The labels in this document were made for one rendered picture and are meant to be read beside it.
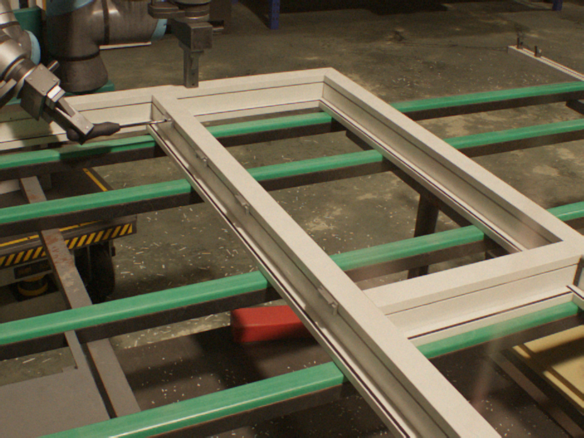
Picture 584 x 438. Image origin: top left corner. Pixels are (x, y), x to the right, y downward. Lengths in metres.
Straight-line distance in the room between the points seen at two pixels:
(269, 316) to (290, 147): 2.29
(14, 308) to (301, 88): 1.15
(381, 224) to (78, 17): 1.49
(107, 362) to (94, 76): 1.38
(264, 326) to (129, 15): 1.14
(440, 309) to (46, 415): 0.55
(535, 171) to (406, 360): 2.95
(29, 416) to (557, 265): 0.79
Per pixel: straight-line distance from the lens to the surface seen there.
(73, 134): 1.59
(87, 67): 2.40
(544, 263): 1.26
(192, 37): 1.70
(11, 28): 1.81
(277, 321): 1.56
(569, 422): 1.98
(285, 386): 1.05
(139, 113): 1.76
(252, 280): 1.24
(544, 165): 3.99
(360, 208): 3.31
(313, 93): 1.92
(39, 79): 1.57
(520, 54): 2.60
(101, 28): 2.37
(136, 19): 2.38
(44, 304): 2.56
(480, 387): 1.54
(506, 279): 1.22
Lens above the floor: 1.55
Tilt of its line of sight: 30 degrees down
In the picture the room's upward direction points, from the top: 3 degrees clockwise
